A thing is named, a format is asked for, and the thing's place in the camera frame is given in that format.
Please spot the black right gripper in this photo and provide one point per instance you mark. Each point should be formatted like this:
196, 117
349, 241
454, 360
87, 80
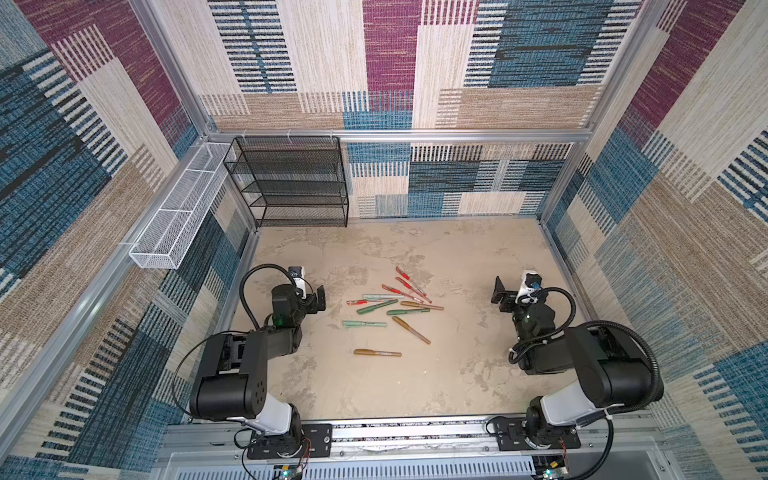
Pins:
504, 295

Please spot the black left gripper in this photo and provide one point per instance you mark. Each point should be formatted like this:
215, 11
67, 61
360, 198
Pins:
314, 301

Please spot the red pen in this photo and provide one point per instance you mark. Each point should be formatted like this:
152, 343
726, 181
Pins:
401, 273
358, 302
401, 293
414, 289

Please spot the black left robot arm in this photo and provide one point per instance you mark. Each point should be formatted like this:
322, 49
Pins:
231, 384

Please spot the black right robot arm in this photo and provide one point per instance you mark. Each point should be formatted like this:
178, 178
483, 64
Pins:
616, 370

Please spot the dark green pen left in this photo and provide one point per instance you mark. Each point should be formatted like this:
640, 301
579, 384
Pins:
373, 307

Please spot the dark green pen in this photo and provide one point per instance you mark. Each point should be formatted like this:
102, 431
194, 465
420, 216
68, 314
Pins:
399, 312
373, 307

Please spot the light green pen upper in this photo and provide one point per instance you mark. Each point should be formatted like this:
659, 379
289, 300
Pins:
386, 296

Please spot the brown pen diagonal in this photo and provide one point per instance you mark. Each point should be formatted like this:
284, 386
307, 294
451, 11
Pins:
410, 329

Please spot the dark green pen right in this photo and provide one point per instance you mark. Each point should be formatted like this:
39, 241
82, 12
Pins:
399, 312

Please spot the brown pen upper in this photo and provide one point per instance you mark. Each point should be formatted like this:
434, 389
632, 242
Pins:
418, 305

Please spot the light green marker lower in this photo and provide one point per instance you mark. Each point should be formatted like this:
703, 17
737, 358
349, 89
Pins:
363, 324

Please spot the gold marker bottom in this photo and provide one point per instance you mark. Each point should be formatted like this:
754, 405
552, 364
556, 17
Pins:
371, 352

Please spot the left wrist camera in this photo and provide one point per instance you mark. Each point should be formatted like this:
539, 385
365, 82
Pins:
297, 274

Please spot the black wire mesh shelf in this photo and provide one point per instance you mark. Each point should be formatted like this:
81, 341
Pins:
291, 181

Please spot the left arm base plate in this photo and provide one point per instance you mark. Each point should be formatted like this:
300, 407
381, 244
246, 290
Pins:
314, 438

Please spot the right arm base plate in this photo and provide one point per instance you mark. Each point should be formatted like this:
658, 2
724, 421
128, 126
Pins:
513, 433

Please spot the white wire mesh basket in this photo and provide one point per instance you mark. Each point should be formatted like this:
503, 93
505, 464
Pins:
166, 239

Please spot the aluminium front rail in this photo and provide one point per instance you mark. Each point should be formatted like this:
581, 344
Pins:
432, 447

